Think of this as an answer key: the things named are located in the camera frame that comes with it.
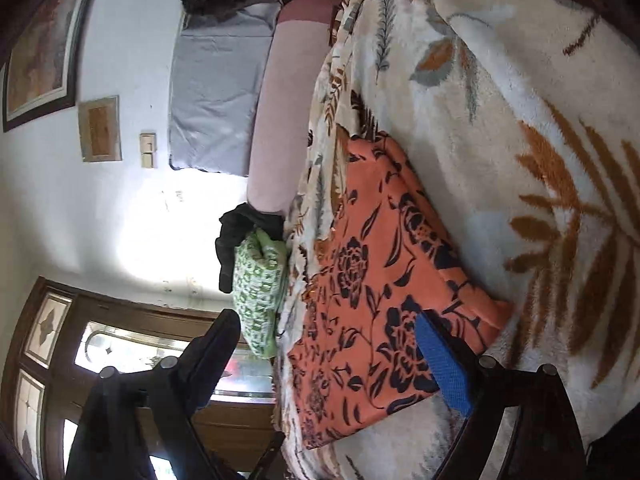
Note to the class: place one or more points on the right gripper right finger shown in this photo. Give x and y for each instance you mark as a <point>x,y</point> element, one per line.
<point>545,442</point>

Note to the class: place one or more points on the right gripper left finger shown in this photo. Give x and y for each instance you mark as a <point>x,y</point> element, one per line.
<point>109,442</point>

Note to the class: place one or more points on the orange floral blouse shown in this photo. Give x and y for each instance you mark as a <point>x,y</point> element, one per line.
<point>387,260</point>

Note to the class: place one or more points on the stained glass wooden door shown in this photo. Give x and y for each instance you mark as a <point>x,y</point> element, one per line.
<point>65,337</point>

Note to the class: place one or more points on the green white patterned pillow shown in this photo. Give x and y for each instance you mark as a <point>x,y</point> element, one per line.
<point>258,284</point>

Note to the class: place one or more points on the black garment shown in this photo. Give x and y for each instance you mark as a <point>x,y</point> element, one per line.
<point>235,226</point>

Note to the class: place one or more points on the small framed picture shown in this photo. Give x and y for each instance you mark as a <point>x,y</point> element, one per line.
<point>98,122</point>

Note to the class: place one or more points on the large framed painting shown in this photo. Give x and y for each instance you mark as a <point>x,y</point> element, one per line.
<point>41,74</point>

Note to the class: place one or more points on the leaf pattern fleece blanket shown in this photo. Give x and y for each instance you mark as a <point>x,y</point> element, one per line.
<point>520,118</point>

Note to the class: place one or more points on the grey pillow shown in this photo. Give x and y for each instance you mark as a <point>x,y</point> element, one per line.
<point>215,83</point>

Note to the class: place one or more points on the beige wall switch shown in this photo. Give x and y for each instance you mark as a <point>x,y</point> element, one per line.
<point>148,150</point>

